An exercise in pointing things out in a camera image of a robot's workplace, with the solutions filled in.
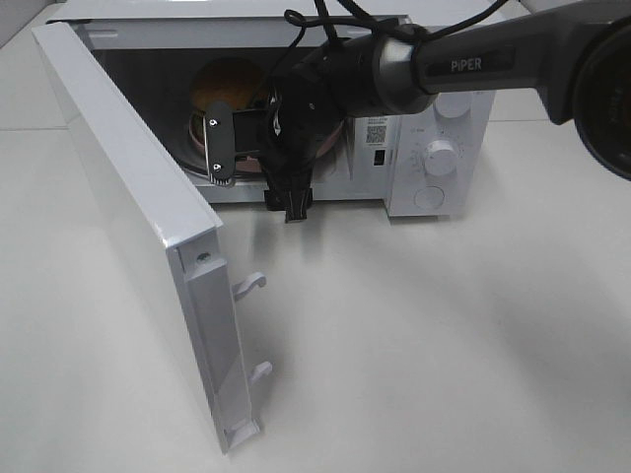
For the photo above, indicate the pink round plate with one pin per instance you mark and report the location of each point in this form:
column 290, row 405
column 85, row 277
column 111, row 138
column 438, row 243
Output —
column 328, row 143

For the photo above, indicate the white dial knob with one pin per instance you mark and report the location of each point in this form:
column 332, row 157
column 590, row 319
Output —
column 441, row 157
column 453, row 105

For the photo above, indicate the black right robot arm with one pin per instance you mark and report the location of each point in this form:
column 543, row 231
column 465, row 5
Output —
column 576, row 56

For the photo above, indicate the burger with lettuce and cheese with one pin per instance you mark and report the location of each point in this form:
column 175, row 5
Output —
column 235, row 81

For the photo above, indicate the white microwave oven body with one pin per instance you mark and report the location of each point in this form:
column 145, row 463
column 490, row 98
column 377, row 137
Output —
column 142, row 57

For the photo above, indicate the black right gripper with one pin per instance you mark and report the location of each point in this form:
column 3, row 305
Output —
column 276, row 136

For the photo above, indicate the glass microwave turntable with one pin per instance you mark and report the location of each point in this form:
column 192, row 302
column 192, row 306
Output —
column 194, row 161

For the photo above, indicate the white microwave door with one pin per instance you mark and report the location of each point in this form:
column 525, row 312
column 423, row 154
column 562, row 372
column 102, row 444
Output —
column 164, row 231

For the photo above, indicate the round door release button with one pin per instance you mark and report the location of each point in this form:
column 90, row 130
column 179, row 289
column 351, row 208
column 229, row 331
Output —
column 429, row 198

